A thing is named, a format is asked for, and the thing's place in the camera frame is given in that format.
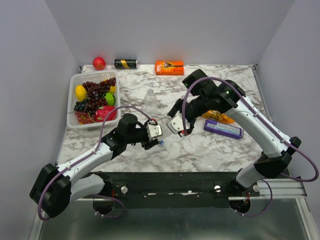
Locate red grape bunch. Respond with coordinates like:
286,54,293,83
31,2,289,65
82,77,117,115

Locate orange razor box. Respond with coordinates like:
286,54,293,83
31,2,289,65
155,61,184,76

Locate clear bottle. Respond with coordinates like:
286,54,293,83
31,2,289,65
144,88,158,117
159,134,189,151

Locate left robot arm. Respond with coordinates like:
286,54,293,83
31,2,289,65
29,113,163,221

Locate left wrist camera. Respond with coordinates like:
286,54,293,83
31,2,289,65
146,124,163,139

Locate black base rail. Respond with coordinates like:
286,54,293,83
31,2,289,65
74,171,261,210

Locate standing clear bottle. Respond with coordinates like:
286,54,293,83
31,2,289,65
144,88,158,117

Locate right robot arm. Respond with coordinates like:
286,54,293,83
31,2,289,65
166,69,301,196

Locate black gold can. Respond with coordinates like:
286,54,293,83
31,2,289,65
114,59,139,69

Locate yellow lemon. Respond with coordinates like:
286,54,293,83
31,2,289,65
75,84,87,101

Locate green toy fruit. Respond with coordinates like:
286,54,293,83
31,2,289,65
102,92,116,106

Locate yellow fruit behind grapes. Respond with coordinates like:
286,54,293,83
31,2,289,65
109,85,116,94

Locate orange snack bag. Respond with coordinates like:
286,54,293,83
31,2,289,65
201,110,235,124

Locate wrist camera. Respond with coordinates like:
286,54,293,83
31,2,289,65
146,124,163,139
166,115,184,135

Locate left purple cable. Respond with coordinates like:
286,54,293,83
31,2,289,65
37,105,157,222

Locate red apple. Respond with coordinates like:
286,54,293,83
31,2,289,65
92,57,106,71

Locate light red grapes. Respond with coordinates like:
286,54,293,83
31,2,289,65
74,111,95,125

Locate purple cable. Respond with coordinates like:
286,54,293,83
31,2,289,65
180,76,320,183
37,105,157,222

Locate red dragon fruit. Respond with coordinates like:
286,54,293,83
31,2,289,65
94,105,117,122

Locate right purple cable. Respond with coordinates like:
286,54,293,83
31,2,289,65
180,76,320,183

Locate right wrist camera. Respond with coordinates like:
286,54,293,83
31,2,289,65
166,115,184,135

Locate purple toothpaste box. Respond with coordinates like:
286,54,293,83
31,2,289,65
203,119,244,140

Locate white plastic basket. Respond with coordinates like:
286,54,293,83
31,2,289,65
67,70,121,129

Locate dark blue grapes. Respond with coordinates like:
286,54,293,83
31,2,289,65
73,99,88,112

